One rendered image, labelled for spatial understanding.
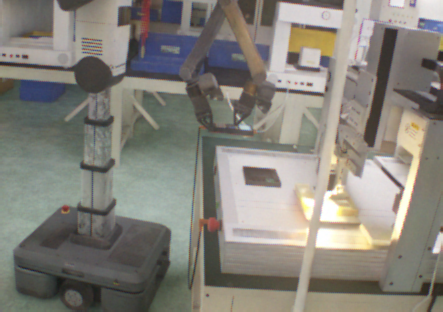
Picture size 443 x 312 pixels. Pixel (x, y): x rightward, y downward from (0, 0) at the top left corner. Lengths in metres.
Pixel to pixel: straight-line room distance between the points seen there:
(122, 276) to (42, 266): 0.37
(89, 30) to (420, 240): 1.39
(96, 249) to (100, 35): 0.96
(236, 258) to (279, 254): 0.11
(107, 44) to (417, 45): 1.17
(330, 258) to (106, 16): 1.22
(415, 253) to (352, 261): 0.16
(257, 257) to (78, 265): 1.10
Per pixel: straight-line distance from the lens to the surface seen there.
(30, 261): 2.20
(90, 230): 2.22
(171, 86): 3.51
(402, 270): 1.28
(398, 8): 7.29
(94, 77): 1.92
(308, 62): 3.80
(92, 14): 1.88
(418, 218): 1.21
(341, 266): 1.25
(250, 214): 1.29
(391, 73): 1.21
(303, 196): 1.37
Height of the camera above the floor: 1.43
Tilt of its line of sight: 18 degrees down
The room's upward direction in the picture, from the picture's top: 7 degrees clockwise
